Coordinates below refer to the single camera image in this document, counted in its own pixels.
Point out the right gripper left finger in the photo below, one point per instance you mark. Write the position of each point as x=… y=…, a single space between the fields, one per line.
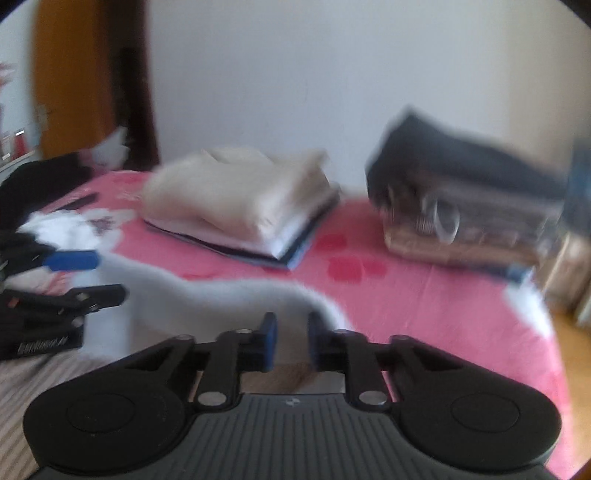
x=222 y=362

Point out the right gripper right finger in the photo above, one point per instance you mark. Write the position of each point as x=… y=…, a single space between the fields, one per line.
x=351 y=354

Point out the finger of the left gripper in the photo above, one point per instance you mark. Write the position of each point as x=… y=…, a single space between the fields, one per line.
x=85 y=300
x=67 y=261

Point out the pink checkered knit sweater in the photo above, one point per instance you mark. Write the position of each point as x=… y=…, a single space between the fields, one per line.
x=161 y=305

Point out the beige folded clothes stack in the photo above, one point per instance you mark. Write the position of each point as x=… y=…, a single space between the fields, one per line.
x=241 y=203

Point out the dark folded clothes stack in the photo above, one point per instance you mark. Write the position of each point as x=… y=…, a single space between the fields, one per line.
x=449 y=199

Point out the white fluffy garment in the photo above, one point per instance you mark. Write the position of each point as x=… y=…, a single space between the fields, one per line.
x=95 y=229

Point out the white crumpled cloth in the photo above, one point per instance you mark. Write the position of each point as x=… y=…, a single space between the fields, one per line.
x=111 y=153

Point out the pink floral bed blanket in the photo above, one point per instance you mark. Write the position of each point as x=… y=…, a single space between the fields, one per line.
x=503 y=327

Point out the orange wooden door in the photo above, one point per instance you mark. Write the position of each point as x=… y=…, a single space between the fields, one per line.
x=71 y=75

